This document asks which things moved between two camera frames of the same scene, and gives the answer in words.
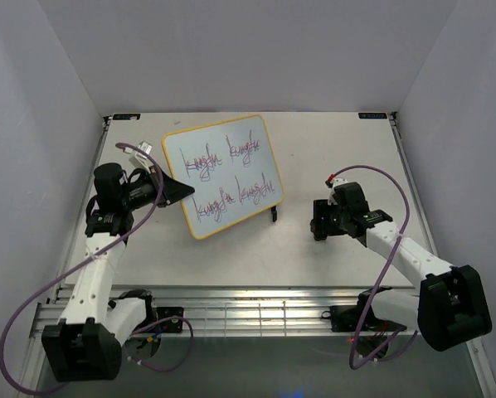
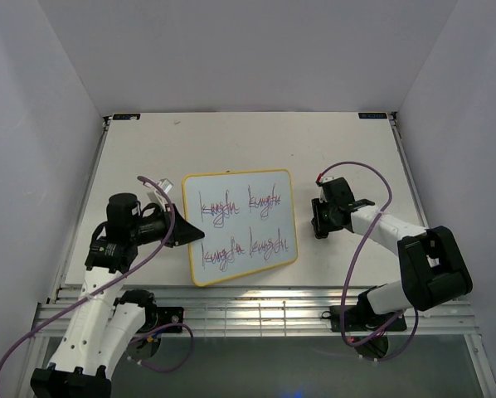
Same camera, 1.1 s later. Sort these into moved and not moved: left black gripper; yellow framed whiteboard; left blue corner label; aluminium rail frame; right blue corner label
Moved: yellow framed whiteboard; left black gripper
Not moved: left blue corner label; aluminium rail frame; right blue corner label
